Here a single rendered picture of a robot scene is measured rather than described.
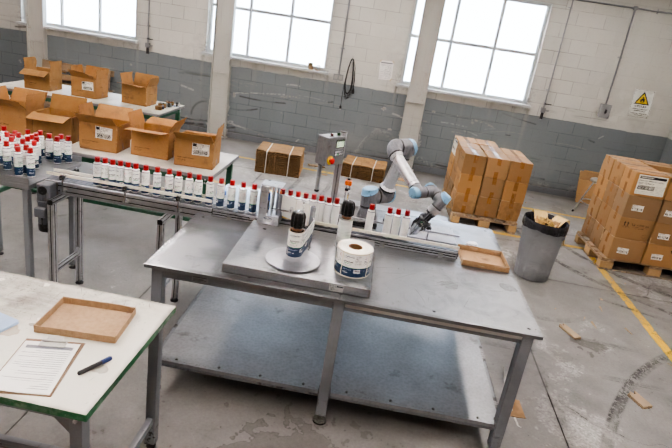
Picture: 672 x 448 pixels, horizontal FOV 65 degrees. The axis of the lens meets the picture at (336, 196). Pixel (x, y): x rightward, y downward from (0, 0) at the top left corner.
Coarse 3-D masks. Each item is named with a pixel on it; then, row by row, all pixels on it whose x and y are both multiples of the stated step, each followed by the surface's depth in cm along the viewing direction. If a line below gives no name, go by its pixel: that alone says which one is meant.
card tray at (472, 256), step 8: (464, 248) 361; (472, 248) 361; (480, 248) 360; (464, 256) 351; (472, 256) 353; (480, 256) 355; (488, 256) 357; (496, 256) 359; (504, 256) 351; (464, 264) 338; (472, 264) 337; (480, 264) 336; (488, 264) 336; (496, 264) 346; (504, 264) 347; (504, 272) 336
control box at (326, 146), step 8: (320, 136) 338; (328, 136) 338; (336, 136) 341; (344, 136) 345; (320, 144) 339; (328, 144) 335; (344, 144) 347; (320, 152) 340; (328, 152) 337; (320, 160) 341; (328, 160) 339; (336, 160) 346
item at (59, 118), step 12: (60, 96) 491; (72, 96) 491; (48, 108) 489; (60, 108) 491; (72, 108) 491; (36, 120) 468; (48, 120) 456; (60, 120) 458; (72, 120) 469; (48, 132) 471; (60, 132) 471; (72, 132) 472
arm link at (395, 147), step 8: (392, 144) 353; (400, 144) 354; (392, 152) 349; (400, 152) 350; (392, 160) 353; (400, 160) 346; (400, 168) 345; (408, 168) 343; (408, 176) 340; (408, 184) 339; (416, 184) 336; (416, 192) 332; (424, 192) 335
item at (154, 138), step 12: (132, 120) 467; (144, 120) 488; (156, 120) 494; (168, 120) 497; (180, 120) 468; (132, 132) 465; (144, 132) 450; (156, 132) 458; (168, 132) 490; (132, 144) 469; (144, 144) 468; (156, 144) 467; (168, 144) 466; (144, 156) 471; (156, 156) 470; (168, 156) 471
